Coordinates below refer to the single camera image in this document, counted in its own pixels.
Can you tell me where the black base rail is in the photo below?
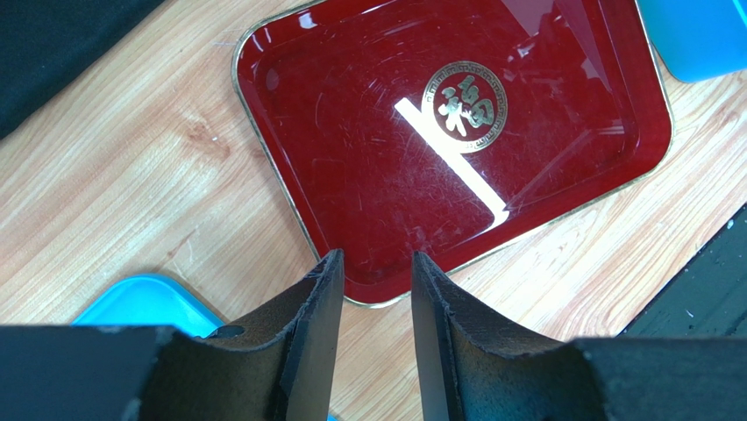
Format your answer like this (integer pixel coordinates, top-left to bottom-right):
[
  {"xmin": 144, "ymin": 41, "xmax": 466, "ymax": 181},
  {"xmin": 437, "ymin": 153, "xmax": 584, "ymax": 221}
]
[{"xmin": 619, "ymin": 206, "xmax": 746, "ymax": 338}]

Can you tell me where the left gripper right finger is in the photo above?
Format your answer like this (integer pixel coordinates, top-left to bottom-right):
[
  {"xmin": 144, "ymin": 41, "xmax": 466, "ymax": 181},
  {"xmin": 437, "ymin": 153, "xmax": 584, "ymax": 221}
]
[{"xmin": 411, "ymin": 252, "xmax": 746, "ymax": 420}]

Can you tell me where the blue tin box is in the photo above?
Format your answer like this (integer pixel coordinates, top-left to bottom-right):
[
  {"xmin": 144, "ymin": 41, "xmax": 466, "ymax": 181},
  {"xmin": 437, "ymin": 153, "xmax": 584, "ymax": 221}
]
[{"xmin": 638, "ymin": 0, "xmax": 746, "ymax": 82}]

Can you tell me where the blue tin lid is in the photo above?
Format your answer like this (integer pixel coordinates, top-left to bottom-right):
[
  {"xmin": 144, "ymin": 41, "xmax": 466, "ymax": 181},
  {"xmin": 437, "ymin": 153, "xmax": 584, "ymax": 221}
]
[{"xmin": 75, "ymin": 269, "xmax": 343, "ymax": 420}]

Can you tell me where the red chocolate tray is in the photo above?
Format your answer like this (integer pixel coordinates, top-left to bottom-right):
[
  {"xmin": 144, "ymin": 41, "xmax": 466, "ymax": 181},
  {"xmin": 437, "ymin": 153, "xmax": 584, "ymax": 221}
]
[{"xmin": 231, "ymin": 1, "xmax": 673, "ymax": 308}]

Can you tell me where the black placemat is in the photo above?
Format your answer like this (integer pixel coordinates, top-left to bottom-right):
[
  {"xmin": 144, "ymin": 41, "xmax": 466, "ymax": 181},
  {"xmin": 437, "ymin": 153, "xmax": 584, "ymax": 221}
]
[{"xmin": 1, "ymin": 0, "xmax": 161, "ymax": 138}]

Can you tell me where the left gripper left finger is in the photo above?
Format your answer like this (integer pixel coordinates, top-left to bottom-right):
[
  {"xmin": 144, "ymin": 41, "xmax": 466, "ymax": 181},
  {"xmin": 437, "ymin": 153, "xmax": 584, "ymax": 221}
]
[{"xmin": 1, "ymin": 250, "xmax": 345, "ymax": 420}]

